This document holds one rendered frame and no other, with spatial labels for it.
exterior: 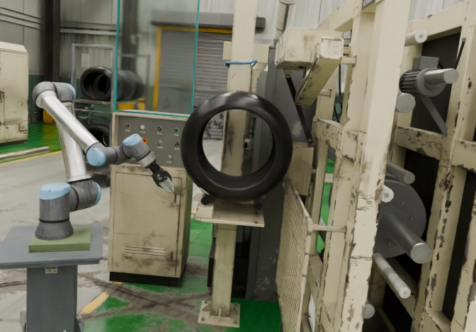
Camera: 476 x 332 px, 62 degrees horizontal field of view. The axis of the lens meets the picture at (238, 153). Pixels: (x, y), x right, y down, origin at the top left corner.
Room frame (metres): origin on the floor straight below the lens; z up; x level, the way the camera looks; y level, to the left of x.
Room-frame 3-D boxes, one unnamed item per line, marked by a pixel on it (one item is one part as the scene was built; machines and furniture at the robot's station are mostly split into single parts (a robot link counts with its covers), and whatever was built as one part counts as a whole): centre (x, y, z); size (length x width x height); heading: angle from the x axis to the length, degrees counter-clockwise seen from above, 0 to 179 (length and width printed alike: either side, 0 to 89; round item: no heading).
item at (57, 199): (2.07, 0.95, 0.82); 0.17 x 0.15 x 0.18; 153
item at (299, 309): (1.98, -0.32, 0.65); 0.90 x 0.02 x 0.70; 0
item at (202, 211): (2.22, 0.15, 0.84); 0.36 x 0.09 x 0.06; 0
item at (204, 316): (2.47, 0.03, 0.02); 0.27 x 0.27 x 0.04; 0
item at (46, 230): (2.06, 0.96, 0.69); 0.19 x 0.19 x 0.10
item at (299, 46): (2.09, -0.29, 1.71); 0.61 x 0.25 x 0.15; 0
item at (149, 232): (2.96, 0.62, 0.63); 0.56 x 0.41 x 1.27; 90
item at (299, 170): (2.43, -0.37, 1.05); 0.20 x 0.15 x 0.30; 0
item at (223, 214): (2.22, 0.01, 0.80); 0.37 x 0.36 x 0.02; 90
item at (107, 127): (6.00, 1.93, 0.96); 1.36 x 0.71 x 1.92; 169
